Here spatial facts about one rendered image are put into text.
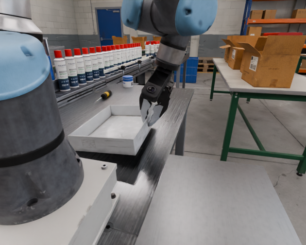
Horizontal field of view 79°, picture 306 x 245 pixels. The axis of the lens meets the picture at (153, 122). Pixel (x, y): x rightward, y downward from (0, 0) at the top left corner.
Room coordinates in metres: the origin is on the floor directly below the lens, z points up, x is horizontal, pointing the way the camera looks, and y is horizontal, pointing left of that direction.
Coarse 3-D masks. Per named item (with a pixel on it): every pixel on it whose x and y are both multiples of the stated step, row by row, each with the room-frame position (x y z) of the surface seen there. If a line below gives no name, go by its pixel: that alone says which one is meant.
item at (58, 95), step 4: (96, 80) 1.25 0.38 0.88; (100, 80) 1.25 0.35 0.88; (88, 84) 1.14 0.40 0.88; (72, 88) 1.04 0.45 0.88; (76, 88) 1.04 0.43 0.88; (80, 88) 1.05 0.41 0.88; (56, 92) 0.96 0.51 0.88; (60, 92) 0.96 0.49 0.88; (64, 92) 0.96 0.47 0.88; (68, 92) 0.96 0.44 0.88; (56, 96) 0.89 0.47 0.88; (60, 96) 0.90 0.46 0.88
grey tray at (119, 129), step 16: (112, 112) 0.73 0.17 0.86; (128, 112) 0.71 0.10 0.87; (80, 128) 0.52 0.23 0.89; (96, 128) 0.61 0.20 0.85; (112, 128) 0.60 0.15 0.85; (128, 128) 0.59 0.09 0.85; (144, 128) 0.52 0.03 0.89; (80, 144) 0.46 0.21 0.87; (96, 144) 0.45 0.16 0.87; (112, 144) 0.44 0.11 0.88; (128, 144) 0.43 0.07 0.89
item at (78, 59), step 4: (76, 52) 1.12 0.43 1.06; (80, 52) 1.14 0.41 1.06; (76, 56) 1.11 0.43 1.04; (80, 56) 1.12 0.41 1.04; (76, 60) 1.11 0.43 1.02; (80, 60) 1.12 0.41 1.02; (76, 64) 1.11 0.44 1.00; (80, 64) 1.11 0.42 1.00; (76, 68) 1.11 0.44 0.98; (80, 68) 1.11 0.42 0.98; (84, 68) 1.14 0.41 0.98; (80, 72) 1.11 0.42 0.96; (84, 72) 1.13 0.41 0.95; (80, 76) 1.11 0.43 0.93; (84, 76) 1.12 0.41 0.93; (80, 80) 1.11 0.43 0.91; (84, 80) 1.12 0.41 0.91; (80, 84) 1.11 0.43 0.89; (84, 84) 1.12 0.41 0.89
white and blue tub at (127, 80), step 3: (126, 75) 1.32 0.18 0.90; (129, 75) 1.32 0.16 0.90; (123, 78) 1.26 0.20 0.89; (126, 78) 1.25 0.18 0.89; (129, 78) 1.26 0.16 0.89; (132, 78) 1.28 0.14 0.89; (123, 81) 1.27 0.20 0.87; (126, 81) 1.26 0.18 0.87; (129, 81) 1.26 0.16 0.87; (132, 81) 1.28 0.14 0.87; (123, 84) 1.27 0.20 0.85; (126, 84) 1.26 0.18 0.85; (129, 84) 1.26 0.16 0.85; (132, 84) 1.27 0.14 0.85
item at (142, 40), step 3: (132, 36) 6.16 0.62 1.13; (132, 39) 6.07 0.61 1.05; (135, 39) 6.01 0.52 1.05; (138, 39) 5.98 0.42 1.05; (141, 39) 5.96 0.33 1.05; (144, 39) 6.03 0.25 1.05; (135, 42) 6.03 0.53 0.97; (138, 42) 6.00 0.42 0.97; (141, 42) 5.98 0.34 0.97; (144, 42) 6.04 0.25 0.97; (141, 45) 5.98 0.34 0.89; (144, 45) 6.03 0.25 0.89; (141, 48) 5.98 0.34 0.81; (144, 48) 6.03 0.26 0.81
